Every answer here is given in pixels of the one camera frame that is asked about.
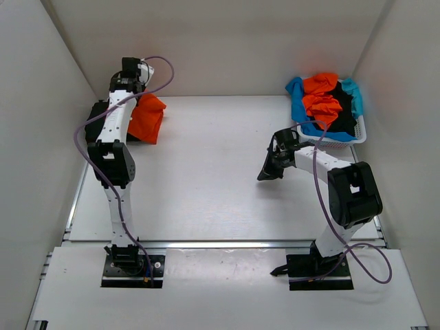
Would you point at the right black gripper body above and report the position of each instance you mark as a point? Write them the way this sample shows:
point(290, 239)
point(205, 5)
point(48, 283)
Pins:
point(275, 166)

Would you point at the orange t shirt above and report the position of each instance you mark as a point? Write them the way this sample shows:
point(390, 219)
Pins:
point(146, 120)
point(318, 103)

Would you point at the black t shirt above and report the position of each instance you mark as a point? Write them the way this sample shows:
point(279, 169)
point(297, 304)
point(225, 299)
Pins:
point(345, 123)
point(92, 130)

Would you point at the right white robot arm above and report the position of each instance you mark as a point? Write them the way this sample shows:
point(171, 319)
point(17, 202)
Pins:
point(353, 196)

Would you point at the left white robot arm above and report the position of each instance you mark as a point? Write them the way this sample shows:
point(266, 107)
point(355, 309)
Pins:
point(114, 166)

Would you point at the blue t shirt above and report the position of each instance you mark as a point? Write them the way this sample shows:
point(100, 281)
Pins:
point(299, 110)

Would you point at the white plastic laundry basket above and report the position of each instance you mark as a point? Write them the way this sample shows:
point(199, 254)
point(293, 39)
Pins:
point(343, 141)

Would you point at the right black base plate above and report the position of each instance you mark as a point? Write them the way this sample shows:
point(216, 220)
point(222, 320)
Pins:
point(308, 273)

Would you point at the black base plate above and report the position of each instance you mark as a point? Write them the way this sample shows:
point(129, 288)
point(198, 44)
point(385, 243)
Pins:
point(308, 273)
point(115, 276)

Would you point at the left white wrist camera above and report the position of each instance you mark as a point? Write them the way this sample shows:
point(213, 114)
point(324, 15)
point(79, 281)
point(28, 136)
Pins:
point(146, 73)

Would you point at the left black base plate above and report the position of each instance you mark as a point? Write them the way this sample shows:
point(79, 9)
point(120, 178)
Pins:
point(115, 276)

